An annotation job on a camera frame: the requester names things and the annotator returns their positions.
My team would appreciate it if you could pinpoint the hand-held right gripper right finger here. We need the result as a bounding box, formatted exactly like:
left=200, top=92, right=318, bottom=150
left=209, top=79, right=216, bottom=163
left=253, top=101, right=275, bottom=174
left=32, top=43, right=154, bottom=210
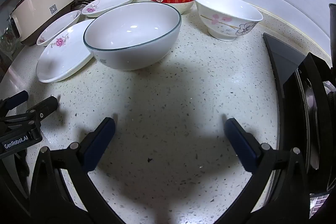
left=215, top=118, right=310, bottom=224

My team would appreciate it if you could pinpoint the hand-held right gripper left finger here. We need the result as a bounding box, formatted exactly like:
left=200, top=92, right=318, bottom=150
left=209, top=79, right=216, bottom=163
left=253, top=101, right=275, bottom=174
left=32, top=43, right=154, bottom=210
left=29, top=117, right=125, bottom=224

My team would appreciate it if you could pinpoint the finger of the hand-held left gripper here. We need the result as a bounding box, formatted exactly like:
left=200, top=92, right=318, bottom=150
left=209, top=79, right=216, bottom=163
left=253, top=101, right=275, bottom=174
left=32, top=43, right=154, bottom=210
left=0, top=90, right=29, bottom=115
left=0, top=96, right=59, bottom=133

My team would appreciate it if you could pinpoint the large white pink-flower plate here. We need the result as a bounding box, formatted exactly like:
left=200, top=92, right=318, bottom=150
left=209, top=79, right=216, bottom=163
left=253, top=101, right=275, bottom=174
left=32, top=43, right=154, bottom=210
left=36, top=19, right=96, bottom=83

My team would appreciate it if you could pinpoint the black glass stove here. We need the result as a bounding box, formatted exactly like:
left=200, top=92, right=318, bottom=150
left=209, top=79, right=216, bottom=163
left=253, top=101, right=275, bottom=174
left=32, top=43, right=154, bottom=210
left=262, top=32, right=336, bottom=198

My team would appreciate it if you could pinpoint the black pot support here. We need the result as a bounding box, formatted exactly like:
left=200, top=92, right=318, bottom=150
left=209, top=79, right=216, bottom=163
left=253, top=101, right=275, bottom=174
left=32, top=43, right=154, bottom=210
left=282, top=52, right=334, bottom=170

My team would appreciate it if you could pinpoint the cream electric cooker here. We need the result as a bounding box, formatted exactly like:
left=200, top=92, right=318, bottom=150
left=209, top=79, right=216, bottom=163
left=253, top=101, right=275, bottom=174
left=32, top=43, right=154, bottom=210
left=9, top=0, right=77, bottom=46

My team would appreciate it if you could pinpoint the large white teal-rim bowl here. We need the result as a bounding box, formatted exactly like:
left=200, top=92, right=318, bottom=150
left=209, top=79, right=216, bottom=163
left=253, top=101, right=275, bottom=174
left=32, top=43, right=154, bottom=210
left=83, top=2, right=182, bottom=71

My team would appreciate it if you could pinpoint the white pink-flower bowl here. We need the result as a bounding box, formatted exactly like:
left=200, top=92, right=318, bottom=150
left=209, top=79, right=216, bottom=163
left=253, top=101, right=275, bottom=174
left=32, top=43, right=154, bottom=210
left=193, top=0, right=264, bottom=42

